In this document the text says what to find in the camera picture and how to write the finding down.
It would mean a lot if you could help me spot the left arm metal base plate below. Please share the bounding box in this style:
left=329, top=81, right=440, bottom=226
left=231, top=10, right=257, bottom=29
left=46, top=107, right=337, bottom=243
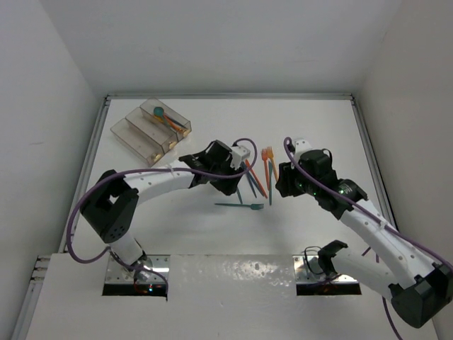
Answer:
left=104, top=254, right=171, bottom=284

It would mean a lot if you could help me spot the clear outer container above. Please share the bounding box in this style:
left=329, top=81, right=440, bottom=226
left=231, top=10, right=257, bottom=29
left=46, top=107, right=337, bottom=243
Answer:
left=110, top=118, right=165, bottom=166

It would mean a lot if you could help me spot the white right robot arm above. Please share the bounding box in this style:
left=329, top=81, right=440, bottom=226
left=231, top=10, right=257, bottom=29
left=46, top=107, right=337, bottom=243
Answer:
left=275, top=137, right=452, bottom=329

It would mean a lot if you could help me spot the clear spoon container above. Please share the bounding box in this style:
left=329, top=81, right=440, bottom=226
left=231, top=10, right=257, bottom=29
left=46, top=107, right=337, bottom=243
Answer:
left=139, top=98, right=192, bottom=141

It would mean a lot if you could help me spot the dark blue plastic fork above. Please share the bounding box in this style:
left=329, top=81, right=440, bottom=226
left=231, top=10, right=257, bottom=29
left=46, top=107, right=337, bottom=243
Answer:
left=243, top=166, right=258, bottom=198

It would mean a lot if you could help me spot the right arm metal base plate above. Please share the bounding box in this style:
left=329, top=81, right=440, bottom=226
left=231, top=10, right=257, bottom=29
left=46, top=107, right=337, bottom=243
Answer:
left=292, top=253, right=358, bottom=285

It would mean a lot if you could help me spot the teal plastic knife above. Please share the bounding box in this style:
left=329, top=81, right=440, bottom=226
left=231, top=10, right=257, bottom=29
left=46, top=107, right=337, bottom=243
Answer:
left=236, top=188, right=243, bottom=204
left=268, top=160, right=273, bottom=206

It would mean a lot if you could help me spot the orange plastic spoon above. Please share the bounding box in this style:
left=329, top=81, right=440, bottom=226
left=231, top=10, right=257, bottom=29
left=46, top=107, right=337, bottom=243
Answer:
left=164, top=115, right=185, bottom=129

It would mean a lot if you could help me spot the dark blue plastic spoon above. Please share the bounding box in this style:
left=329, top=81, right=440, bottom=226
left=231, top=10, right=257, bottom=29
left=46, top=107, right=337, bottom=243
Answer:
left=166, top=115, right=185, bottom=128

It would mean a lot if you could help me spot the orange plastic fork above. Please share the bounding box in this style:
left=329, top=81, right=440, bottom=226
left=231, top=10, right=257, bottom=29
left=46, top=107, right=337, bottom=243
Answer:
left=260, top=148, right=270, bottom=189

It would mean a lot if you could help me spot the teal plastic fork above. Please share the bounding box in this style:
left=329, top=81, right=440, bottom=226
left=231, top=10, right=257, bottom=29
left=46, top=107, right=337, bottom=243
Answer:
left=215, top=203, right=264, bottom=210

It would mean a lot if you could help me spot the yellow plastic fork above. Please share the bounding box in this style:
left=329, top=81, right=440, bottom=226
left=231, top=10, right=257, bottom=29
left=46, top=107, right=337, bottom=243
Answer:
left=266, top=147, right=278, bottom=181

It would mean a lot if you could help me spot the teal plastic spoon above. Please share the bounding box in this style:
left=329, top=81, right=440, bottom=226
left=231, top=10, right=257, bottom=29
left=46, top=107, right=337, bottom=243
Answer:
left=153, top=106, right=170, bottom=126

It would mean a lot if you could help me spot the orange plastic knife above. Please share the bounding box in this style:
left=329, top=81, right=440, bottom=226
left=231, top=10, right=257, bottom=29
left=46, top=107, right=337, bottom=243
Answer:
left=245, top=159, right=268, bottom=198

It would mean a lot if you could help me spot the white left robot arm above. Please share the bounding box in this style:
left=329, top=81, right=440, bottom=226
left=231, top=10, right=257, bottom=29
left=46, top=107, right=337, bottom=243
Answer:
left=79, top=140, right=251, bottom=270

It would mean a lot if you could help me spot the clear middle container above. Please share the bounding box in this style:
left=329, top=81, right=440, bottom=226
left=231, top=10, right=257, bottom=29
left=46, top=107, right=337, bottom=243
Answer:
left=125, top=107, right=178, bottom=154

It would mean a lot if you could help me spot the yellow plastic spoon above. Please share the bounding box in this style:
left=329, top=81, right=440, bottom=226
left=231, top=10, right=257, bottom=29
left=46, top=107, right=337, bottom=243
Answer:
left=164, top=116, right=185, bottom=132

